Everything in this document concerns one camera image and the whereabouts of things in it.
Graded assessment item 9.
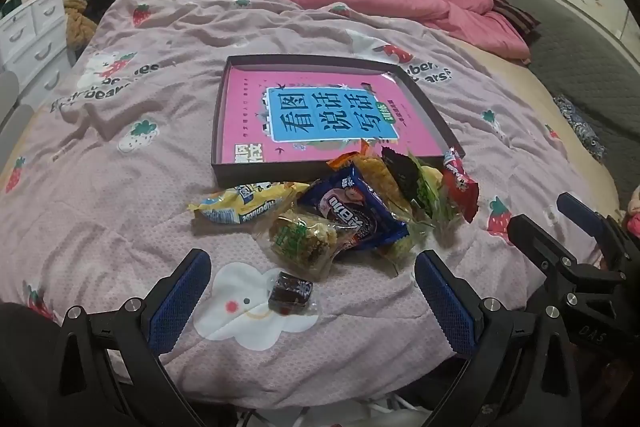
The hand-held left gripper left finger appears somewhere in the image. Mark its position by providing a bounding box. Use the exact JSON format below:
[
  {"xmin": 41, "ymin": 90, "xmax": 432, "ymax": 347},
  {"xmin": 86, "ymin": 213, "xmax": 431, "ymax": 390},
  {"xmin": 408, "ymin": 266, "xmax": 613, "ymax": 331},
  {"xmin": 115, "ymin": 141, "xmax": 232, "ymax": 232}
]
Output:
[{"xmin": 52, "ymin": 248, "xmax": 213, "ymax": 427}]

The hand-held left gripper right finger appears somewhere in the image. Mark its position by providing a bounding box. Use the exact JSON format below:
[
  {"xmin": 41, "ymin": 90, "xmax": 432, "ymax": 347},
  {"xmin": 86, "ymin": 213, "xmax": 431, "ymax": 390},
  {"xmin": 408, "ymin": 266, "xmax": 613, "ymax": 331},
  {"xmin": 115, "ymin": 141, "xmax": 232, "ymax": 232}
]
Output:
[{"xmin": 414, "ymin": 249, "xmax": 583, "ymax": 427}]

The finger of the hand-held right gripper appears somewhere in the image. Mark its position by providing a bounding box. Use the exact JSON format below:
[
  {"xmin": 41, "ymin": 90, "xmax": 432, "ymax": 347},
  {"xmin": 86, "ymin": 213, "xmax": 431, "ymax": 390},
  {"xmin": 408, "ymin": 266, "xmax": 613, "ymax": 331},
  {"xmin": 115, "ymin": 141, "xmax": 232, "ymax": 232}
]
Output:
[
  {"xmin": 556, "ymin": 192, "xmax": 626, "ymax": 258},
  {"xmin": 507, "ymin": 214, "xmax": 621, "ymax": 293}
]

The clear lemon candy packet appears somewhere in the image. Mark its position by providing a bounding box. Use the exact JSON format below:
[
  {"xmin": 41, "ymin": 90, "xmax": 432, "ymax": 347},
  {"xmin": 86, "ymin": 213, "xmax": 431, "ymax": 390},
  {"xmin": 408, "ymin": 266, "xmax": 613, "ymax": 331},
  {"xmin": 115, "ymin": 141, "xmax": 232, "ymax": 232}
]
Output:
[{"xmin": 377, "ymin": 227, "xmax": 428, "ymax": 260}]

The red candy packet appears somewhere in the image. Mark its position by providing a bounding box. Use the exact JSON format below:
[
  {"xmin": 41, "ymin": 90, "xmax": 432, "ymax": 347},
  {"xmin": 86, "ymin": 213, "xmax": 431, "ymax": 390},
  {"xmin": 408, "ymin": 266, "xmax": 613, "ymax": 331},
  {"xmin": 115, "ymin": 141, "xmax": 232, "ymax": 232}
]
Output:
[{"xmin": 441, "ymin": 147, "xmax": 480, "ymax": 224}]

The yellow snack packet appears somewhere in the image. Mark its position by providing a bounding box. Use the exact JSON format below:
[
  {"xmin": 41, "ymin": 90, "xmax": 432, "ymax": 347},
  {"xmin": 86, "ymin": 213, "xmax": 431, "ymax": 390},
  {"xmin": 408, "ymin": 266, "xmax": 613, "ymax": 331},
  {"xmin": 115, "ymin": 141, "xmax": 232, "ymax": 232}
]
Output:
[{"xmin": 187, "ymin": 181, "xmax": 311, "ymax": 225}]

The small brown cake packet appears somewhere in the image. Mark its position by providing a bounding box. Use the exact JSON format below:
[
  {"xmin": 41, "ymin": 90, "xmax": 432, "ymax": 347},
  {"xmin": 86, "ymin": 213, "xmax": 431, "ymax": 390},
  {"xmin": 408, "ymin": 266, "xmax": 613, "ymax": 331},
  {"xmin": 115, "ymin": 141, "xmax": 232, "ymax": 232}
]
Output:
[{"xmin": 267, "ymin": 271, "xmax": 321, "ymax": 315}]

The green snack packet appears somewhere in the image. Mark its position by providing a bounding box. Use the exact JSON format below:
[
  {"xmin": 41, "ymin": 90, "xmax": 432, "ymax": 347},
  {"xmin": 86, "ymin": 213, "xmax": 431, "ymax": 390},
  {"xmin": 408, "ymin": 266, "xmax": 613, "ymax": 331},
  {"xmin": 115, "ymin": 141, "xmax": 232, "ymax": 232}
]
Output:
[{"xmin": 407, "ymin": 152, "xmax": 441, "ymax": 220}]

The large clear rice cracker packet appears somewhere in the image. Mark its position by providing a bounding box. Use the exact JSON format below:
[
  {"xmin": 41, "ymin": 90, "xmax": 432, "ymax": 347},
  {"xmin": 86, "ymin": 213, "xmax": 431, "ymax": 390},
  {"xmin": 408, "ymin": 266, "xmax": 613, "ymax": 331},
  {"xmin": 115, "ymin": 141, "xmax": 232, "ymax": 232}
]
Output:
[{"xmin": 255, "ymin": 202, "xmax": 358, "ymax": 280}]

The blue cookie packet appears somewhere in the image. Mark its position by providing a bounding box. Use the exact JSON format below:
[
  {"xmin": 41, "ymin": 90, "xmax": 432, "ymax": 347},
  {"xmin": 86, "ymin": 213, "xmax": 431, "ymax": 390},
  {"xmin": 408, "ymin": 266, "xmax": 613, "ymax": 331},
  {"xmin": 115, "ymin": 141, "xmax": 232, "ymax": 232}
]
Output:
[{"xmin": 297, "ymin": 177, "xmax": 411, "ymax": 253}]

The black snack packet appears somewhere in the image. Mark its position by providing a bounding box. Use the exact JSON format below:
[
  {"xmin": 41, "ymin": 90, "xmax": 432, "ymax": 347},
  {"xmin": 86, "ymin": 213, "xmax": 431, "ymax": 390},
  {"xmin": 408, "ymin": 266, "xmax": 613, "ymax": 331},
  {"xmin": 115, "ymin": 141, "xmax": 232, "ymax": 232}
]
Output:
[{"xmin": 381, "ymin": 146, "xmax": 426, "ymax": 208}]

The orange chip packet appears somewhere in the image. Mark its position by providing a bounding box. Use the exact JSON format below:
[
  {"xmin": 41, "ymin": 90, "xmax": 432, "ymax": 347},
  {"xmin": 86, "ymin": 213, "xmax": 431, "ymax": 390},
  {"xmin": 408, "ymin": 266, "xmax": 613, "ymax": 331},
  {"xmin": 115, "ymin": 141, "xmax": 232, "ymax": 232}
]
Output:
[{"xmin": 327, "ymin": 142, "xmax": 416, "ymax": 228}]

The dark shallow cardboard box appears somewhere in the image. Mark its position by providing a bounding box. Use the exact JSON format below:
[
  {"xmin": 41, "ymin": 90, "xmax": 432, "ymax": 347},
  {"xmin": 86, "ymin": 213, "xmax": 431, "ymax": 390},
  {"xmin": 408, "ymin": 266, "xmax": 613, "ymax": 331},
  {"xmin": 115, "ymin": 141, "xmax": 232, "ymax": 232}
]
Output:
[{"xmin": 210, "ymin": 54, "xmax": 466, "ymax": 185}]

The colourful clothes pile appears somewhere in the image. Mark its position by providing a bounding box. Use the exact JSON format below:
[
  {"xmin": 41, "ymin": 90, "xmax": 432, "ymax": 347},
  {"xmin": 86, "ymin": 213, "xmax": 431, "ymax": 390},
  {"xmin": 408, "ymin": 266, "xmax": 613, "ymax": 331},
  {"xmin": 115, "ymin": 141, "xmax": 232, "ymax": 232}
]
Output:
[{"xmin": 620, "ymin": 184, "xmax": 640, "ymax": 235}]

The blue patterned cloth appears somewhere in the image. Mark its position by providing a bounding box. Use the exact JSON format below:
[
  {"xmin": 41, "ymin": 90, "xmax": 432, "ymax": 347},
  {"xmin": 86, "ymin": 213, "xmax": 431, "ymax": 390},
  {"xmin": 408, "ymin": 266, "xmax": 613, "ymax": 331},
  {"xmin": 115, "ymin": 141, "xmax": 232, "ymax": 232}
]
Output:
[{"xmin": 552, "ymin": 94, "xmax": 608, "ymax": 160}]

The beige bed sheet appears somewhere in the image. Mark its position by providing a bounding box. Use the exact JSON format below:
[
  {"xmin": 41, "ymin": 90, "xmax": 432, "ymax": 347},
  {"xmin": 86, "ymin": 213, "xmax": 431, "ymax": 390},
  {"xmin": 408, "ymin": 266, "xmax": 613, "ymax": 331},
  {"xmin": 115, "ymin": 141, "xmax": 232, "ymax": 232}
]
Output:
[{"xmin": 450, "ymin": 32, "xmax": 616, "ymax": 218}]

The grey quilted headboard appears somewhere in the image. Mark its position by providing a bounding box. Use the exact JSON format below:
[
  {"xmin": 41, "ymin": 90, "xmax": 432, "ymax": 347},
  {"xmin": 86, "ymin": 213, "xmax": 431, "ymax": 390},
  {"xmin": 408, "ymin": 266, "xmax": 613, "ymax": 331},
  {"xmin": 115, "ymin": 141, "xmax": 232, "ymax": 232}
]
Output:
[{"xmin": 460, "ymin": 0, "xmax": 640, "ymax": 218}]

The pink strawberry print blanket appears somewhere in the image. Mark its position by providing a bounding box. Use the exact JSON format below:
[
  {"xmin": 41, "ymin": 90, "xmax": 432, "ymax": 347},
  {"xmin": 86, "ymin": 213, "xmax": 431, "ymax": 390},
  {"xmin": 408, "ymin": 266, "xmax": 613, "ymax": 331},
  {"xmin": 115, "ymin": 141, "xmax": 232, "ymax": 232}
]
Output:
[{"xmin": 0, "ymin": 0, "xmax": 571, "ymax": 408}]

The pink book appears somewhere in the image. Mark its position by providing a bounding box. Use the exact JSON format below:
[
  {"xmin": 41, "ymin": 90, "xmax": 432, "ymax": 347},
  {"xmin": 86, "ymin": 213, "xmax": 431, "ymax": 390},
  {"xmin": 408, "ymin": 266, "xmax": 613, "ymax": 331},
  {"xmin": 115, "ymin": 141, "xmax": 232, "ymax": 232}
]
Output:
[{"xmin": 220, "ymin": 69, "xmax": 443, "ymax": 165}]

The striped dark pillow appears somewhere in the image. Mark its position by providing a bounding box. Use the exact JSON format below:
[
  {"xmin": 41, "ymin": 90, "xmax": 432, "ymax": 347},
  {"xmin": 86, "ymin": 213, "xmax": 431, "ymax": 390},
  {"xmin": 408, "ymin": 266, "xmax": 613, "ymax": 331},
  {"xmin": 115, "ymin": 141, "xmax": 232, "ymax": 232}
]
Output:
[{"xmin": 492, "ymin": 0, "xmax": 541, "ymax": 40}]

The brown plush toy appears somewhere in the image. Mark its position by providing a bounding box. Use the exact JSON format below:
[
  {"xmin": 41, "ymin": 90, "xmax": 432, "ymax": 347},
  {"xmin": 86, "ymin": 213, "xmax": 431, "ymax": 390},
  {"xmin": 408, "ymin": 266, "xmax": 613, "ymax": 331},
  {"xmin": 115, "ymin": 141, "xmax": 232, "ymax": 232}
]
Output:
[{"xmin": 62, "ymin": 0, "xmax": 98, "ymax": 52}]

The white drawer chest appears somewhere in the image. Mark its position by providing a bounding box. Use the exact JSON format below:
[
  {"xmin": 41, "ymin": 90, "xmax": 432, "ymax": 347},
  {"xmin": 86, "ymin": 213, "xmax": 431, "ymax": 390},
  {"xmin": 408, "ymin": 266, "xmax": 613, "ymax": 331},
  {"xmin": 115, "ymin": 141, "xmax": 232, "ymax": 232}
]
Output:
[{"xmin": 0, "ymin": 0, "xmax": 76, "ymax": 108}]

